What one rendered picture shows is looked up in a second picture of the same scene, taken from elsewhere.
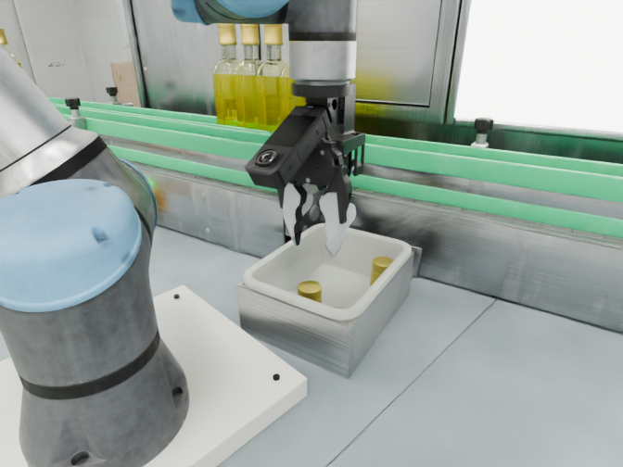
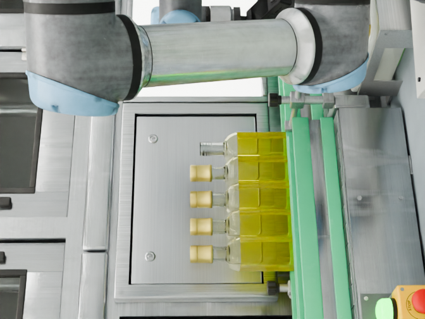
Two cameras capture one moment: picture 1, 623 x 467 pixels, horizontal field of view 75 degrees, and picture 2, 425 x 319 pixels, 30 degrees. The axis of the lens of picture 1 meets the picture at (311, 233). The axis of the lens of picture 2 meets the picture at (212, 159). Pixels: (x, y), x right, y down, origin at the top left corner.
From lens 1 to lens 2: 140 cm
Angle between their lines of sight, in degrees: 61
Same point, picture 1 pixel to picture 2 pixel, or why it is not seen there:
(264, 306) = (386, 8)
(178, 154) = (325, 244)
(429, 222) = not seen: hidden behind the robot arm
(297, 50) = (215, 18)
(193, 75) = not seen: outside the picture
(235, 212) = (365, 159)
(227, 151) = (307, 175)
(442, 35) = (203, 110)
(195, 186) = (353, 208)
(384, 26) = (195, 155)
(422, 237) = not seen: hidden behind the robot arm
